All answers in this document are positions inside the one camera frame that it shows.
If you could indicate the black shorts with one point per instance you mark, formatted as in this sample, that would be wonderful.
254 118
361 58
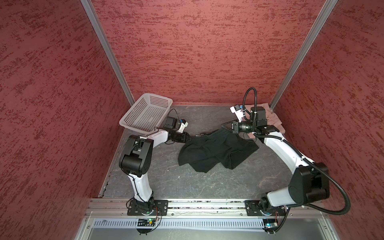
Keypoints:
219 147

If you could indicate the aluminium corner post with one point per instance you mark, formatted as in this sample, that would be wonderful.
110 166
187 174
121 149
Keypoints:
97 26
318 24

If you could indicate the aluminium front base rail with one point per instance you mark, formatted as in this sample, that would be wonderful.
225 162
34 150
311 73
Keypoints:
180 208

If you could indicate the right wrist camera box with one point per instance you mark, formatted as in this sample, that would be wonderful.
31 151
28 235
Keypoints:
243 113

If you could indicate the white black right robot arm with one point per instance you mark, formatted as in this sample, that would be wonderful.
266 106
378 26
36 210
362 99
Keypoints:
307 185

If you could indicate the green circuit board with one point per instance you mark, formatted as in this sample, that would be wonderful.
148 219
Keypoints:
270 225
146 223

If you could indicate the white perforated plastic basket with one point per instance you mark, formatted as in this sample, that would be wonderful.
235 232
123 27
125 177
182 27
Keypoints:
147 114

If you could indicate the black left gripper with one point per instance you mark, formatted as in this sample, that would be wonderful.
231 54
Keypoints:
184 138

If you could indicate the right green circuit board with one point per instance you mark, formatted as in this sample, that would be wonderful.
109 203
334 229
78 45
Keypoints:
270 225

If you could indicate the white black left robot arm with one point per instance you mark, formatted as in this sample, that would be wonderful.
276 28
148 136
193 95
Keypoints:
135 161

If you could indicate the left green circuit board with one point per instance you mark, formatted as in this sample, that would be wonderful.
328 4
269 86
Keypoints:
146 223

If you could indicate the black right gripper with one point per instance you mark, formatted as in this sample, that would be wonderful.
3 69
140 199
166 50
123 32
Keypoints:
235 126

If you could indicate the aluminium left corner post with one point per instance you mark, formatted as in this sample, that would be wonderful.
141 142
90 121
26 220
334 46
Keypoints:
97 26

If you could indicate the pink drawstring shorts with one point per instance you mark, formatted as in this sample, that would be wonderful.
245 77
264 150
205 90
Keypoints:
271 117

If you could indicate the aluminium right corner post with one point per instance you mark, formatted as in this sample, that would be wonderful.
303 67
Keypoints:
318 24

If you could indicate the white slotted cable duct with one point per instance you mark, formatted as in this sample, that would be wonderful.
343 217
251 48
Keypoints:
193 224

